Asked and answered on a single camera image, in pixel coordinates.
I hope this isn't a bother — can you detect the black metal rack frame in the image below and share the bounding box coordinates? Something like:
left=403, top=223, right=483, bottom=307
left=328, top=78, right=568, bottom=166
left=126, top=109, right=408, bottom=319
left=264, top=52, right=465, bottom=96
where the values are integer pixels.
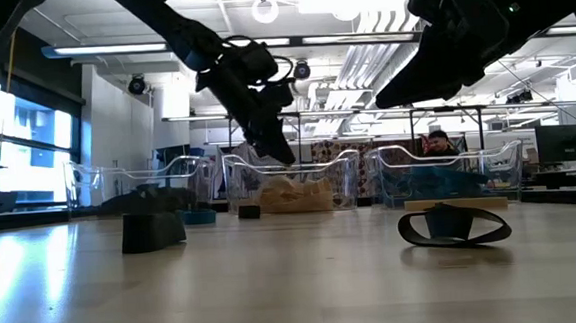
left=226, top=110, right=305, bottom=167
left=408, top=102, right=487, bottom=156

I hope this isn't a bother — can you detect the round white pendant lamp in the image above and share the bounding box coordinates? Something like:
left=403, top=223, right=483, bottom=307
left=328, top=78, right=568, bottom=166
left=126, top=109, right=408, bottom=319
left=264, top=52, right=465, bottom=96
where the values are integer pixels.
left=250, top=0, right=282, bottom=25

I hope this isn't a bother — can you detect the black ceiling spotlight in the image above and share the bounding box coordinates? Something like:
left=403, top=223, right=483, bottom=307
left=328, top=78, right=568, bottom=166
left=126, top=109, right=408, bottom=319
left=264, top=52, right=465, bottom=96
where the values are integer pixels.
left=126, top=73, right=148, bottom=97
left=506, top=88, right=536, bottom=105
left=292, top=58, right=313, bottom=82

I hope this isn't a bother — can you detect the black computer monitor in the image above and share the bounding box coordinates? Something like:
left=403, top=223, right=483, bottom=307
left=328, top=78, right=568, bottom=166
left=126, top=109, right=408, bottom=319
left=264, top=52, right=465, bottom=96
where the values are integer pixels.
left=534, top=123, right=576, bottom=165

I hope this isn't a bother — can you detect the large bright window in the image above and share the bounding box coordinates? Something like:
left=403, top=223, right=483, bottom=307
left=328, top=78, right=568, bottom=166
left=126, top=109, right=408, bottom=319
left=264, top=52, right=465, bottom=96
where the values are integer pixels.
left=0, top=77, right=87, bottom=206

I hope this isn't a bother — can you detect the thin black rubber band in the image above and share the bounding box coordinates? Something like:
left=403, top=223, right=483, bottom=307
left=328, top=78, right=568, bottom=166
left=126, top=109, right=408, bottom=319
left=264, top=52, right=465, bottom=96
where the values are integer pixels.
left=396, top=198, right=515, bottom=253

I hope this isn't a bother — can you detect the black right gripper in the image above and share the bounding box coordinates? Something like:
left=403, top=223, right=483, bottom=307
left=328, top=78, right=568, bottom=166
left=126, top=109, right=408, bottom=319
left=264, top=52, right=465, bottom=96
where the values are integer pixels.
left=368, top=0, right=517, bottom=111

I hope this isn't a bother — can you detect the silver air duct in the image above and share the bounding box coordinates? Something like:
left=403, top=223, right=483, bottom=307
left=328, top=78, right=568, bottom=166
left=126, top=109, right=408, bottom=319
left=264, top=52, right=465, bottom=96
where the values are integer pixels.
left=331, top=2, right=425, bottom=92

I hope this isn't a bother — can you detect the long ceiling light fixture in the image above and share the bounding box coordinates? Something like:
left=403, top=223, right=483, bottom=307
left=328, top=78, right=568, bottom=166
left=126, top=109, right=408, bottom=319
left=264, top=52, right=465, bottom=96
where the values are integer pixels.
left=41, top=13, right=576, bottom=67

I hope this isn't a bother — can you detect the clear plastic basket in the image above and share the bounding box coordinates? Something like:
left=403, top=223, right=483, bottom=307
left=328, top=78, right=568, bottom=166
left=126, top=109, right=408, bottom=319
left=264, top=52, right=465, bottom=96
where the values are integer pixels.
left=366, top=136, right=528, bottom=212
left=220, top=145, right=364, bottom=218
left=62, top=152, right=221, bottom=222

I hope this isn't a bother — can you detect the patterned brown quilt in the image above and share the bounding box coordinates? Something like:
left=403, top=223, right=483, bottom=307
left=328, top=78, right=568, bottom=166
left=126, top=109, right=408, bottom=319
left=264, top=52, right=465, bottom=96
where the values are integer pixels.
left=310, top=136, right=377, bottom=197

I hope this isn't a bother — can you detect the small wide black rubber band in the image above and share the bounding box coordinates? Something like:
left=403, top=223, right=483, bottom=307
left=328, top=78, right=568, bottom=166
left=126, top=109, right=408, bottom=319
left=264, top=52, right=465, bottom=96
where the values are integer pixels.
left=119, top=209, right=189, bottom=256
left=424, top=200, right=476, bottom=243

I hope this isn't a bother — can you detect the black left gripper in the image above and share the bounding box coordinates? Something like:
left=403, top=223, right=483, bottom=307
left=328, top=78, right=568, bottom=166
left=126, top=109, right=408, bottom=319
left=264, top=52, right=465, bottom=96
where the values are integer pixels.
left=192, top=50, right=300, bottom=172

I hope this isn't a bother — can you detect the beige rubber band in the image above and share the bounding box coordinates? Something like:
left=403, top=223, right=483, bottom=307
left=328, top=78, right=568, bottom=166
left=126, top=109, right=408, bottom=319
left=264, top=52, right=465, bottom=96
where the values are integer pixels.
left=403, top=193, right=510, bottom=216
left=257, top=172, right=336, bottom=216

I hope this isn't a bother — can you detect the blue rubber band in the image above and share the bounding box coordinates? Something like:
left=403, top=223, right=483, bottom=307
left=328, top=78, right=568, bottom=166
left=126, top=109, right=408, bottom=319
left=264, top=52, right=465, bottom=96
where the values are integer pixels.
left=179, top=207, right=219, bottom=227
left=382, top=161, right=493, bottom=210

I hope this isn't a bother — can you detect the person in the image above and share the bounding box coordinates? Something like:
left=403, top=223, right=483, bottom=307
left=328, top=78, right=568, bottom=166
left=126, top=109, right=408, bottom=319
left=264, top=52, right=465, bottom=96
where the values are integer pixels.
left=422, top=127, right=463, bottom=159

